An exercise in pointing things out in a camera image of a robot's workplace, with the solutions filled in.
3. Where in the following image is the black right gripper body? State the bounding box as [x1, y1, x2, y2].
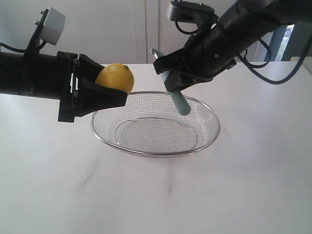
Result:
[182, 14, 244, 80]

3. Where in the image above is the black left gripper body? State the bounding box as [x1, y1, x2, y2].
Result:
[57, 51, 79, 122]

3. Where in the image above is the teal handled peeler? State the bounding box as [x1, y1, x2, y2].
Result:
[150, 48, 191, 116]

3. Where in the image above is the yellow lemon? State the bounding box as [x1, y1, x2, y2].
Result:
[95, 63, 135, 94]

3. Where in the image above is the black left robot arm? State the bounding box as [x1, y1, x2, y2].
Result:
[0, 51, 128, 122]

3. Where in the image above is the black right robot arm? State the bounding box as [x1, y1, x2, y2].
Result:
[153, 0, 312, 91]

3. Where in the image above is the oval steel mesh basket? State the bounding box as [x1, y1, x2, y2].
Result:
[91, 91, 220, 158]

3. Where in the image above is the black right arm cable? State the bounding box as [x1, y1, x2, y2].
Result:
[174, 19, 312, 85]

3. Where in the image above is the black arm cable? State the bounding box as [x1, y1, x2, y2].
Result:
[174, 19, 312, 85]
[0, 39, 47, 59]

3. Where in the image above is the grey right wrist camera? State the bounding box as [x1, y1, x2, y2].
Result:
[167, 0, 215, 23]

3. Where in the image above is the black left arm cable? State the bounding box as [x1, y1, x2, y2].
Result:
[0, 39, 47, 59]

